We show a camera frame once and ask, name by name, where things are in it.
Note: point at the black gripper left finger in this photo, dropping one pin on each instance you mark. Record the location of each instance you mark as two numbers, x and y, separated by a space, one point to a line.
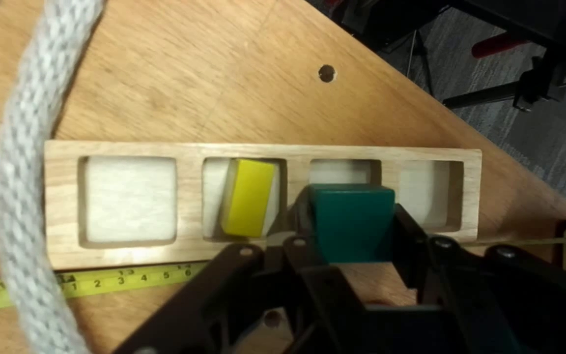
329 318

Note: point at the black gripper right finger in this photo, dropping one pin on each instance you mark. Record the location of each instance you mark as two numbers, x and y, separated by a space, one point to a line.
461 308

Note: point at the green square block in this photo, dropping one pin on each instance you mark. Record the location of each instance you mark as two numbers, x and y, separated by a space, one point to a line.
353 224

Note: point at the yellow square block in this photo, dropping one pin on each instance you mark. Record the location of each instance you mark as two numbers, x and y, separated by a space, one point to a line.
247 198

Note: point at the black yellow tape measure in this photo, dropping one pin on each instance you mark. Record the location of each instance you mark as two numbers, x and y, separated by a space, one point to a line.
103 283

